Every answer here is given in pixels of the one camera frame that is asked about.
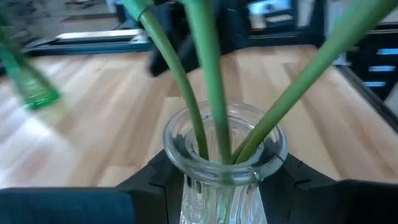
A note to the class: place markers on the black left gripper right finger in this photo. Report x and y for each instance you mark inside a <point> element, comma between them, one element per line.
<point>326,205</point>

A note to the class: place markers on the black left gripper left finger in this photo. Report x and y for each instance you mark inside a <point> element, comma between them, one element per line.
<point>93,208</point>

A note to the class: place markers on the clear cut glass vase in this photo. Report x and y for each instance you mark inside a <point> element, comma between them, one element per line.
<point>217,174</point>

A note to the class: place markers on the blue artificial flower spray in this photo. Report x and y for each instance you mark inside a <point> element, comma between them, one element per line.
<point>40,97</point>

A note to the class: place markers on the green flower stem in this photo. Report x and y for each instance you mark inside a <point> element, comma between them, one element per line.
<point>326,62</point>

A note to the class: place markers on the pink artificial tulip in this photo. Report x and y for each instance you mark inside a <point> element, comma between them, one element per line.
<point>211,62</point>
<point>174,62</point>

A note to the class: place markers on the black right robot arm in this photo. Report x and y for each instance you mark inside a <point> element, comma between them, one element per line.
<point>236,31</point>

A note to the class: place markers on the hazard striped table edge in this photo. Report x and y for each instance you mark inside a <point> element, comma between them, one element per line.
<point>360,62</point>

